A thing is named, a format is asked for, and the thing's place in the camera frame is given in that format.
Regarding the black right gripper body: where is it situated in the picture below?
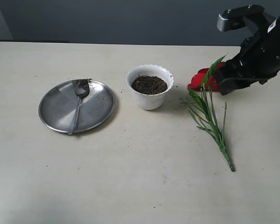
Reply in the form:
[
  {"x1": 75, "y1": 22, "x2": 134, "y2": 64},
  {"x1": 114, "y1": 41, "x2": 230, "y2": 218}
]
[{"x1": 238, "y1": 30, "x2": 280, "y2": 83}]

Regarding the artificial red flower stem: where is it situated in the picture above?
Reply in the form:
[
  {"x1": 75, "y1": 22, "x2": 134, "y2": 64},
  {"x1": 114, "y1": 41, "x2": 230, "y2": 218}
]
[{"x1": 184, "y1": 56, "x2": 236, "y2": 172}]

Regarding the white ceramic flower pot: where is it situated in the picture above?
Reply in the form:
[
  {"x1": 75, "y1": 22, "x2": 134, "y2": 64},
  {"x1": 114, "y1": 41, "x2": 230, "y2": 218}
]
[{"x1": 126, "y1": 64, "x2": 174, "y2": 111}]

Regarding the steel spork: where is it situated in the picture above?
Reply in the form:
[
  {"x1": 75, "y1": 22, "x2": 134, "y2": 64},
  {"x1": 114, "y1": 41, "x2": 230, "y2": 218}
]
[{"x1": 68, "y1": 79, "x2": 89, "y2": 135}]

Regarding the dark potting soil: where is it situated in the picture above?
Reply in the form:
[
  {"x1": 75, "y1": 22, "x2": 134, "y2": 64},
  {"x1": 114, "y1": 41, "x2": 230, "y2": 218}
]
[{"x1": 132, "y1": 76, "x2": 168, "y2": 95}]

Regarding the round steel plate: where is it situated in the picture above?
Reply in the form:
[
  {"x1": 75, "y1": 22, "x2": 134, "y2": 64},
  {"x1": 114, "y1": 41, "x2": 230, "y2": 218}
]
[{"x1": 38, "y1": 79, "x2": 115, "y2": 133}]

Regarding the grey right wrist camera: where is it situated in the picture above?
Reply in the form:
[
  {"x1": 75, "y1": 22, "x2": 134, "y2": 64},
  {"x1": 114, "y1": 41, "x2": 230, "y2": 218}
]
[{"x1": 217, "y1": 5, "x2": 276, "y2": 34}]

